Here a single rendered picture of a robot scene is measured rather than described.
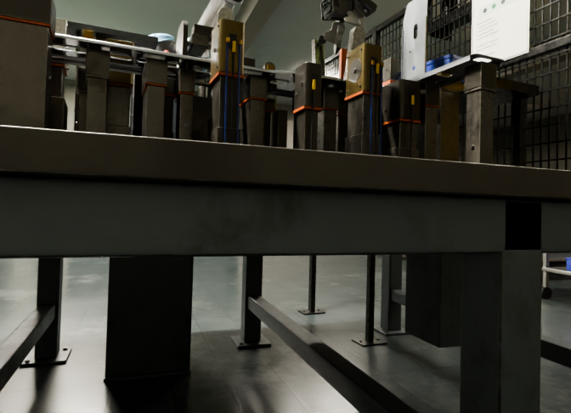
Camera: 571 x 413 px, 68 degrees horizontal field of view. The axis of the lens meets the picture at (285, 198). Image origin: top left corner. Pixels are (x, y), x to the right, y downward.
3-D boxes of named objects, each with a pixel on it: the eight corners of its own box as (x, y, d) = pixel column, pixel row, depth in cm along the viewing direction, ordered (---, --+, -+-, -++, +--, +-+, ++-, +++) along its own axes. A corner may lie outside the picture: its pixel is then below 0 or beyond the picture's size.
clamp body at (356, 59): (366, 185, 99) (370, 37, 99) (340, 187, 109) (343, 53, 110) (389, 186, 101) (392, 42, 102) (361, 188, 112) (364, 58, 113)
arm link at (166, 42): (138, 67, 173) (138, 35, 173) (167, 75, 182) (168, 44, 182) (151, 60, 164) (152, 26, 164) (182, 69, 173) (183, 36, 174)
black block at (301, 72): (307, 183, 97) (310, 57, 98) (289, 184, 106) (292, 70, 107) (326, 184, 100) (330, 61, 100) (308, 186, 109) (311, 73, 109)
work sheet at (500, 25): (528, 52, 131) (529, -46, 132) (470, 72, 152) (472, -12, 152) (533, 53, 132) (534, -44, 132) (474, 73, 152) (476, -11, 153)
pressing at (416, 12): (424, 97, 132) (426, -10, 133) (400, 104, 143) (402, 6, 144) (425, 97, 133) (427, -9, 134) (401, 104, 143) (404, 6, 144)
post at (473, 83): (479, 185, 96) (481, 59, 96) (461, 186, 100) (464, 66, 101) (494, 187, 98) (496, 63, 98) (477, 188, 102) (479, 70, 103)
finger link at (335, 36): (318, 50, 131) (325, 19, 126) (334, 51, 133) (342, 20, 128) (322, 53, 129) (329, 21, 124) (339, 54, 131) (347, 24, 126)
